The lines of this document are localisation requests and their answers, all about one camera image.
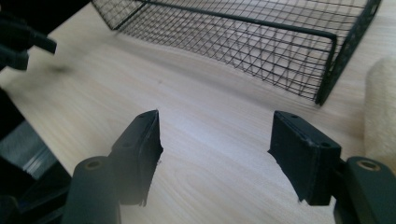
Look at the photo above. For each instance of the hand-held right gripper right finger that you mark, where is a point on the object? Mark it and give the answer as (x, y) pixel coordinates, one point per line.
(306, 161)

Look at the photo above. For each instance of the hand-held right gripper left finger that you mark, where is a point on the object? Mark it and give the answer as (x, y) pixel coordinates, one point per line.
(137, 155)

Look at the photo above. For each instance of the cream fluffy cloth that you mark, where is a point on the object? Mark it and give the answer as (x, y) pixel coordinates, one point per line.
(381, 112)

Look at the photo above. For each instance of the grey metal table frame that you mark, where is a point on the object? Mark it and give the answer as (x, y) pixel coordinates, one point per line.
(26, 149)

